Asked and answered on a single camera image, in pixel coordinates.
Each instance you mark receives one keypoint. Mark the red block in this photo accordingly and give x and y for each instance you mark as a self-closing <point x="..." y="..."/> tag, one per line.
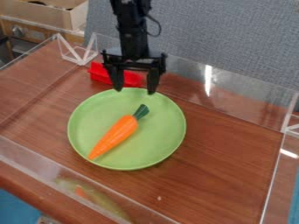
<point x="132" y="80"/>

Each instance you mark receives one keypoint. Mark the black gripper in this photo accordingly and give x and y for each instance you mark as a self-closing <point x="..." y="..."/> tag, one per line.
<point x="114" y="63"/>

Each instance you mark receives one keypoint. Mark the orange toy carrot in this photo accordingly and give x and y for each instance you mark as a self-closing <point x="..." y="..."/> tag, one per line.
<point x="118" y="132"/>

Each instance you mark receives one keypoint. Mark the clear acrylic right wall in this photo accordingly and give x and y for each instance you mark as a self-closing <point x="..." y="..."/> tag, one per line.
<point x="280" y="209"/>

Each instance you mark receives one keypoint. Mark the cardboard box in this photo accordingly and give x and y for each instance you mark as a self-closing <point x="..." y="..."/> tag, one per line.
<point x="65" y="14"/>

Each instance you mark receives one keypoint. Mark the green plate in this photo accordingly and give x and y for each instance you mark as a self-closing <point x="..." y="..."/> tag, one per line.
<point x="156" y="138"/>

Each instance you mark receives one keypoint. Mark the clear acrylic wall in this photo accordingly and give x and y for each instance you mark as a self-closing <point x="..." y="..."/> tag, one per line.
<point x="249" y="99"/>
<point x="280" y="209"/>
<point x="69" y="197"/>

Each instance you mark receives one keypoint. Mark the clear acrylic front wall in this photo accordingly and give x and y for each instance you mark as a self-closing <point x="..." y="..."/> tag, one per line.
<point x="69" y="197"/>

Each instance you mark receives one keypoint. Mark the clear acrylic back wall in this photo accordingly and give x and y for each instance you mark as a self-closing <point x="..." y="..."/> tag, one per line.
<point x="249" y="99"/>

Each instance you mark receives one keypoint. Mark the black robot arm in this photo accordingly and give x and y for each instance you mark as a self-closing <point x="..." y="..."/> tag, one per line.
<point x="133" y="55"/>

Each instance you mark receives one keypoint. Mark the clear acrylic corner bracket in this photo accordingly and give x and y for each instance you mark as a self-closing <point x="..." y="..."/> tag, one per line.
<point x="78" y="54"/>

